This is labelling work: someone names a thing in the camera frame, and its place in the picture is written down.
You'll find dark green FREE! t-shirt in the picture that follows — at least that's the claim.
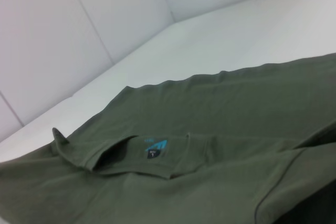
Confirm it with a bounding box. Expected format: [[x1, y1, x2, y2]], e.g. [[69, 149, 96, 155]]
[[0, 52, 336, 224]]

